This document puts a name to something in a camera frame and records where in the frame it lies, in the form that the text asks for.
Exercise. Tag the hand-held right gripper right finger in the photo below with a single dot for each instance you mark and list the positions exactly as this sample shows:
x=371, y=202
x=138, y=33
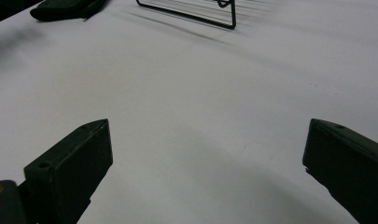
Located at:
x=351, y=168

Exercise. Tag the dark grey towel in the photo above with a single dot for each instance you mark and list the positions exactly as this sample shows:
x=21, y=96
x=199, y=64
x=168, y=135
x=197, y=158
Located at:
x=63, y=9

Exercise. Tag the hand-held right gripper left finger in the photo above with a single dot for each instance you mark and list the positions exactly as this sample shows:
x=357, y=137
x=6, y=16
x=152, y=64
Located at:
x=71, y=174

